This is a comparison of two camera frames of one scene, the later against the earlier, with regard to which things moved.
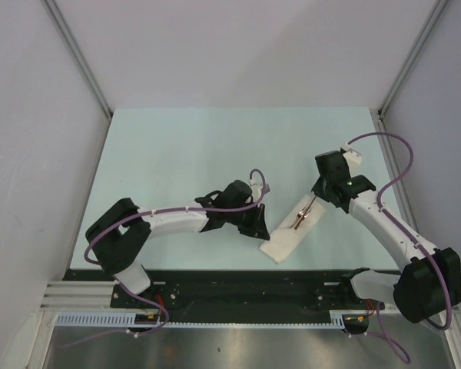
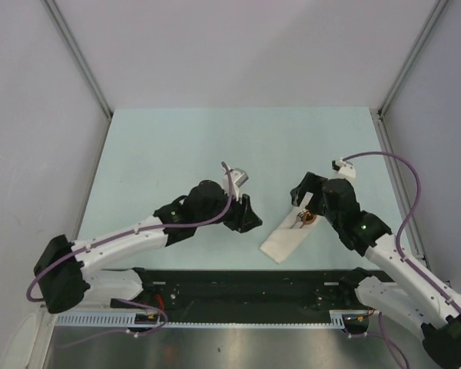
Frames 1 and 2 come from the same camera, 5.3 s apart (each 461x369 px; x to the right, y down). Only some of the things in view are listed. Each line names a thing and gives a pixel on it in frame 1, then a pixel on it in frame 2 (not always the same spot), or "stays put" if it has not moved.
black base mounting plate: x=233 y=292 stays put
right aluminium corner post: x=379 y=115 stays put
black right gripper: x=318 y=191 -> x=310 y=183
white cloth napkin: x=286 y=238 stays put
